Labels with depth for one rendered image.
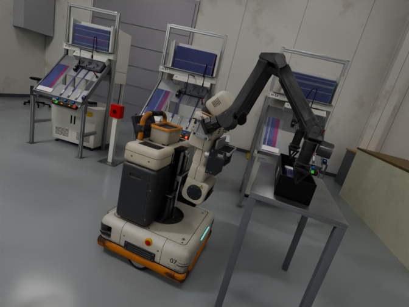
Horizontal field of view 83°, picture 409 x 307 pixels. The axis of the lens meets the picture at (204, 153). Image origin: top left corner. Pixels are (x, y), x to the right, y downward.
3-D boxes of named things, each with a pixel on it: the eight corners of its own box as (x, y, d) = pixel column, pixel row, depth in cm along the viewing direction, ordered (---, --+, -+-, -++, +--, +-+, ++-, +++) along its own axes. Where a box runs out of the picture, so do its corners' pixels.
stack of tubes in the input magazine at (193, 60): (210, 76, 290) (216, 53, 283) (173, 67, 297) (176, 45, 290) (212, 77, 302) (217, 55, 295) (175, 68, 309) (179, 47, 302)
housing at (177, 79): (208, 95, 302) (209, 87, 290) (173, 86, 308) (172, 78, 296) (210, 91, 306) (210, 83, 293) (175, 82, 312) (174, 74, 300)
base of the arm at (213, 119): (206, 119, 134) (199, 120, 122) (218, 113, 131) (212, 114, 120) (211, 133, 134) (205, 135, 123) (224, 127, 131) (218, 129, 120)
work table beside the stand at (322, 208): (212, 314, 134) (250, 190, 113) (234, 246, 200) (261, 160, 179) (290, 353, 123) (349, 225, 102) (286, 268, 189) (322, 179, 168)
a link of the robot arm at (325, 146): (311, 128, 112) (313, 125, 104) (337, 135, 107) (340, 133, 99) (302, 151, 113) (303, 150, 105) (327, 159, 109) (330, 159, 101)
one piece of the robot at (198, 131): (192, 134, 129) (198, 115, 125) (195, 133, 133) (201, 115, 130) (207, 141, 127) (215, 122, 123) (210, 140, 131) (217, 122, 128)
